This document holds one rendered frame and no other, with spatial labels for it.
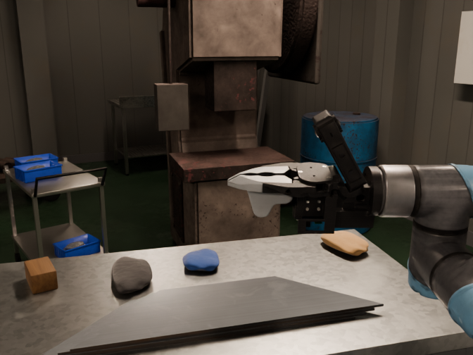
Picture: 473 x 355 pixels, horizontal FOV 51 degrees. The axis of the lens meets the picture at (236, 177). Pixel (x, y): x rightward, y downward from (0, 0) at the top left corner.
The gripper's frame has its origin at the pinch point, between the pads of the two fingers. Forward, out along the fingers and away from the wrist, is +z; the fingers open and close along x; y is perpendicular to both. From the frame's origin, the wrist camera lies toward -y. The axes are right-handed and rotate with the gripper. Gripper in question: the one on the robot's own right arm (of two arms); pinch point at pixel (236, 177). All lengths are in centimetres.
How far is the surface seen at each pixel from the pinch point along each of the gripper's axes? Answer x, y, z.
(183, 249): 61, 49, 16
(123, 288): 34, 44, 27
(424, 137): 360, 115, -167
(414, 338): 17, 43, -37
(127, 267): 44, 44, 29
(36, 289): 35, 44, 49
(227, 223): 230, 133, 7
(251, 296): 29, 43, -3
